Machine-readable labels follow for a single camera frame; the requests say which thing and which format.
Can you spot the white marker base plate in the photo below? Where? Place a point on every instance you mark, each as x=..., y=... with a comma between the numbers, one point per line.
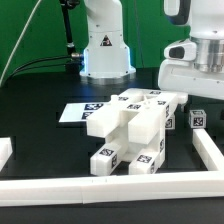
x=78, y=112

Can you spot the white chair seat block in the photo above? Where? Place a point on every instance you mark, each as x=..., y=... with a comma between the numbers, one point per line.
x=136, y=130

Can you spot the white tagged cube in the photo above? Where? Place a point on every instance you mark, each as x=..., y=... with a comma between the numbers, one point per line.
x=197, y=118
x=170, y=123

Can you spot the white block at left edge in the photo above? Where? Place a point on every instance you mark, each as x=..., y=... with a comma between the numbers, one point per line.
x=5, y=151

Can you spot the white L-shaped fence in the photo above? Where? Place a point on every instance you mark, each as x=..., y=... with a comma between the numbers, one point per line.
x=207, y=183

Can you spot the white chair back frame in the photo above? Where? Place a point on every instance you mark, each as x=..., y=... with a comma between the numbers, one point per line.
x=134, y=100

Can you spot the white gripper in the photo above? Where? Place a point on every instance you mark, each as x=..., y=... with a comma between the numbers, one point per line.
x=195, y=66

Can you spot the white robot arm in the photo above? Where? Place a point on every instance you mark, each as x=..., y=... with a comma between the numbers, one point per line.
x=107, y=57

